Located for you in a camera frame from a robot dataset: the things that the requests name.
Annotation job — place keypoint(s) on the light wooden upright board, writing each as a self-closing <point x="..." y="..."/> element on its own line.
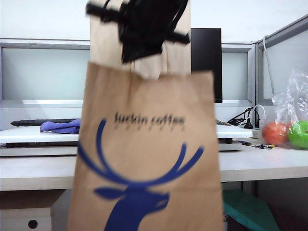
<point x="101" y="41"/>

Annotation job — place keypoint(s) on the blue folded cloth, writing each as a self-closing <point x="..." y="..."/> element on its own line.
<point x="62" y="127"/>

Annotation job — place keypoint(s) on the orange ball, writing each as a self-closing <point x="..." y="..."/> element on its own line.
<point x="275" y="132"/>

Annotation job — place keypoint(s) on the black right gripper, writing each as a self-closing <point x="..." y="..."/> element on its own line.
<point x="149" y="21"/>

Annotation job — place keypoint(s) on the green fabric object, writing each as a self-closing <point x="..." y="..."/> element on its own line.
<point x="250" y="211"/>

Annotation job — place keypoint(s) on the white box with round hole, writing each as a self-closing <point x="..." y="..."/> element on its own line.
<point x="14" y="220"/>

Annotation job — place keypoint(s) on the clear plastic bag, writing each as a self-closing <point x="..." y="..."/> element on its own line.
<point x="286" y="106"/>

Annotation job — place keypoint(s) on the black keyboard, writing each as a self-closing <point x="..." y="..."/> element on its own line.
<point x="36" y="122"/>

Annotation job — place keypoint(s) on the brown luckin coffee paper bag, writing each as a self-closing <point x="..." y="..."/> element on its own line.
<point x="146" y="154"/>

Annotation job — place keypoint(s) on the black computer monitor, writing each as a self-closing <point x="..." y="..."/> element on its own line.
<point x="207" y="62"/>

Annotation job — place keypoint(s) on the green ball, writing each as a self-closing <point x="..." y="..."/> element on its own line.
<point x="298" y="133"/>

